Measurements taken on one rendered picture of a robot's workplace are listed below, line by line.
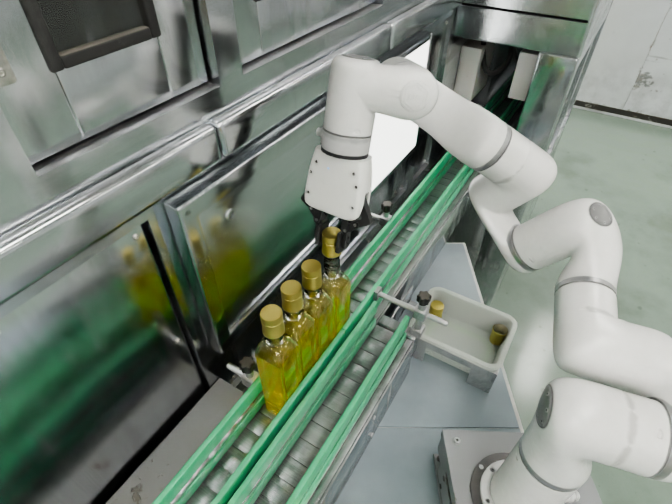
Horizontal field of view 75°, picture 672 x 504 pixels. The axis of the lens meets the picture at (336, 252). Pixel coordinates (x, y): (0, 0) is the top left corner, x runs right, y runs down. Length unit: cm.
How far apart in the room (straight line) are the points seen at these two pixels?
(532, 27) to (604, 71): 292
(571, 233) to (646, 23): 360
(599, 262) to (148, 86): 68
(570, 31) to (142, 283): 126
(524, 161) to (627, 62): 365
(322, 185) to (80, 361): 42
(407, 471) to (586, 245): 56
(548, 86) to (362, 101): 97
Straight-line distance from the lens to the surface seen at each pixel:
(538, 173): 77
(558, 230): 78
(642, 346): 72
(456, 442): 91
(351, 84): 64
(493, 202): 81
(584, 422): 64
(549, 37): 151
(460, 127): 75
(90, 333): 69
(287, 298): 71
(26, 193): 55
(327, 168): 69
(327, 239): 74
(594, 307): 73
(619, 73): 440
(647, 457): 68
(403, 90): 64
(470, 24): 155
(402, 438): 103
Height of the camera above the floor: 168
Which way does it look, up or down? 43 degrees down
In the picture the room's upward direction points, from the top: straight up
